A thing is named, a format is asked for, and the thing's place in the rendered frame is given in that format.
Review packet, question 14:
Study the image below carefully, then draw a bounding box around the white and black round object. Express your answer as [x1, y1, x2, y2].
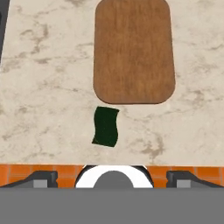
[74, 164, 155, 189]

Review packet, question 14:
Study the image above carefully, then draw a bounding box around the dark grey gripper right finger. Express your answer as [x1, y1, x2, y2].
[165, 171, 224, 189]

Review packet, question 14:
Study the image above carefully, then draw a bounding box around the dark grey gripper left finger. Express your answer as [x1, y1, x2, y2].
[0, 171, 59, 189]

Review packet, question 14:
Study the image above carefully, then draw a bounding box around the brown wooden cutting board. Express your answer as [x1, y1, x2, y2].
[92, 0, 177, 105]

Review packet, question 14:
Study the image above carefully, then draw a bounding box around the dark green sponge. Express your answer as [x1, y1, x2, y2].
[91, 106, 121, 148]

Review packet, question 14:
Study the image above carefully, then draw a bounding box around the dark grey hob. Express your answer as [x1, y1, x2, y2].
[0, 0, 11, 66]

